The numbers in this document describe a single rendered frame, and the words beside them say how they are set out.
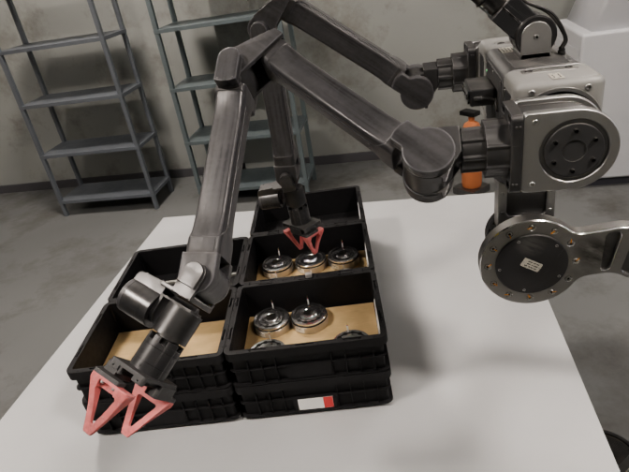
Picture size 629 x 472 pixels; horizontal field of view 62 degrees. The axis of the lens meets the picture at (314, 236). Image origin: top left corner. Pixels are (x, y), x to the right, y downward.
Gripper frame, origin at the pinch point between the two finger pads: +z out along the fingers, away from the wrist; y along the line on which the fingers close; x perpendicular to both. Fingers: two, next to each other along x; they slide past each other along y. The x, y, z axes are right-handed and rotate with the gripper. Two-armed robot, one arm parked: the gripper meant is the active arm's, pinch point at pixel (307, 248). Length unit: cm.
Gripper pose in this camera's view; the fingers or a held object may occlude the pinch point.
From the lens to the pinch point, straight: 154.6
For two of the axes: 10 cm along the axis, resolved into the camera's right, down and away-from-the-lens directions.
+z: 2.0, 8.8, 4.4
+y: 6.7, 2.0, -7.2
